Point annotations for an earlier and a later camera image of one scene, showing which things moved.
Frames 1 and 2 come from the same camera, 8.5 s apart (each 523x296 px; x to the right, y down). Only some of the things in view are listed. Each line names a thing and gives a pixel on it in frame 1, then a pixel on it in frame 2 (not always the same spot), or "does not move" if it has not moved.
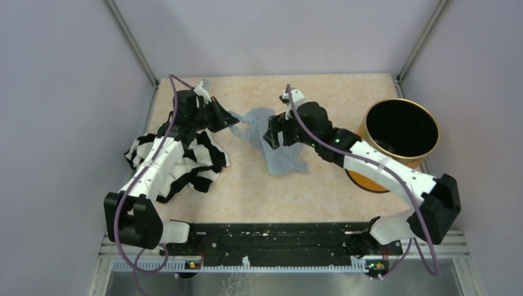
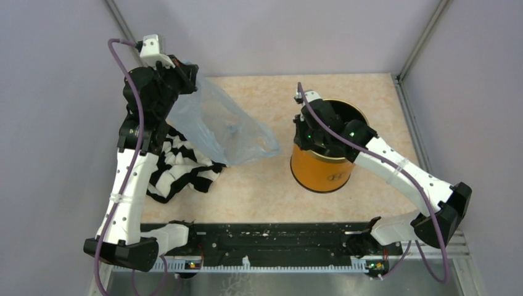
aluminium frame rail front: [440, 247] does not move
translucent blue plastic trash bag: [283, 160] -> [227, 132]
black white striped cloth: [201, 161] does not move
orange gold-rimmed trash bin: [401, 128] -> [317, 172]
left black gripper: [223, 118] -> [185, 73]
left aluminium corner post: [150, 75] does not move
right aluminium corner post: [440, 10] does not move
